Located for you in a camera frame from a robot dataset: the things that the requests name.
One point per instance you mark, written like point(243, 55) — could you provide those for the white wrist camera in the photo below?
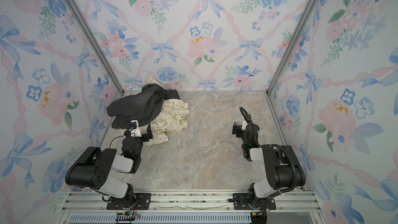
point(134, 129)
point(244, 125)

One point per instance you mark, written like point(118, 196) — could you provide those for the left aluminium corner post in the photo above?
point(90, 37)

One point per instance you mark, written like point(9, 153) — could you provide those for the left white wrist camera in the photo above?
point(134, 129)

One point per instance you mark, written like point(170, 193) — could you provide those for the aluminium mounting rail frame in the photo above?
point(193, 207)

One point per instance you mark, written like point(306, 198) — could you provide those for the black cloth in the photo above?
point(143, 107)

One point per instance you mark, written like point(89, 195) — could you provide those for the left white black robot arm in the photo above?
point(92, 170)

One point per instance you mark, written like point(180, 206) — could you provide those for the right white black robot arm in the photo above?
point(283, 172)

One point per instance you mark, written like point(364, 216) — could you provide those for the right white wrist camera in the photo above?
point(244, 125)

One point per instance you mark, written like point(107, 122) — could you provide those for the aluminium corner post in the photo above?
point(301, 25)
point(90, 37)

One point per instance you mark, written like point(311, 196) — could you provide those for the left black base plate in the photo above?
point(136, 201)

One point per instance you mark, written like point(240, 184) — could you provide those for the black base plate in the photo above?
point(136, 201)
point(246, 202)

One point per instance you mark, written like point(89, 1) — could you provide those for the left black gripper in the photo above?
point(144, 136)

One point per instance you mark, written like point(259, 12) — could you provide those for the right aluminium corner post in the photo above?
point(301, 25)

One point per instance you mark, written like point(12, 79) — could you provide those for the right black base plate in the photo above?
point(246, 202)

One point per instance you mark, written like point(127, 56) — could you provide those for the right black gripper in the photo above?
point(239, 128)

